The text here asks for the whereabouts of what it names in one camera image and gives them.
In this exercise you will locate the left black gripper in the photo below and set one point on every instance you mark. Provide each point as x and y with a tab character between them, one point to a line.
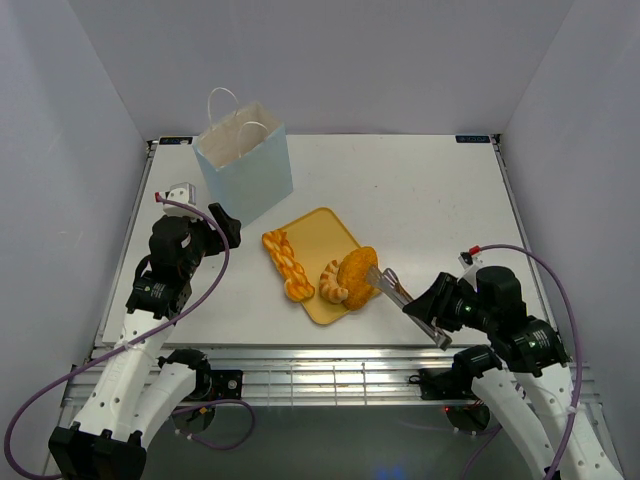
217	243

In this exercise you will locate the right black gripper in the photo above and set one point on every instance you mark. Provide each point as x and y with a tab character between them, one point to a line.
430	306

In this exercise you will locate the metal food tongs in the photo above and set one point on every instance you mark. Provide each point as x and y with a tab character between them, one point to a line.
388	283

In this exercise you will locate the brown oval crusty bread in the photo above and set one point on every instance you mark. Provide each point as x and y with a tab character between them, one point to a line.
352	276

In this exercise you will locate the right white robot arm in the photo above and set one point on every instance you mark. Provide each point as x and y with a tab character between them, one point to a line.
522	374

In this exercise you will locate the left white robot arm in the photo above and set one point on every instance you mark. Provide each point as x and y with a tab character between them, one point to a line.
138	389

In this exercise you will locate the light blue paper bag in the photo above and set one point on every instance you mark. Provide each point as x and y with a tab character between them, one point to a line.
244	159

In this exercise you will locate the orange braided bread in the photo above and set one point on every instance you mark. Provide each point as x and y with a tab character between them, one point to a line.
296	284

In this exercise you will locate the small croissant bread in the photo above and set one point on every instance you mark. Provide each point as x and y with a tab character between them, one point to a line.
329	287

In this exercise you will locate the yellow plastic tray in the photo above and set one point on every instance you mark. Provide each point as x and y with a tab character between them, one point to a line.
317	238

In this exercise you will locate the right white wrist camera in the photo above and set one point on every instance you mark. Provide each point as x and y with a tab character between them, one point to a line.
471	263

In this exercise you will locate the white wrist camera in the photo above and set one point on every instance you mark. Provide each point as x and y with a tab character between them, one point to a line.
183	193
471	263

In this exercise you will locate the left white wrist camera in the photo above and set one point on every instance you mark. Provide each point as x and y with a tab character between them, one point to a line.
183	193

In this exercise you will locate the aluminium table frame rail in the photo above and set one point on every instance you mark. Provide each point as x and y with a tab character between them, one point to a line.
330	376

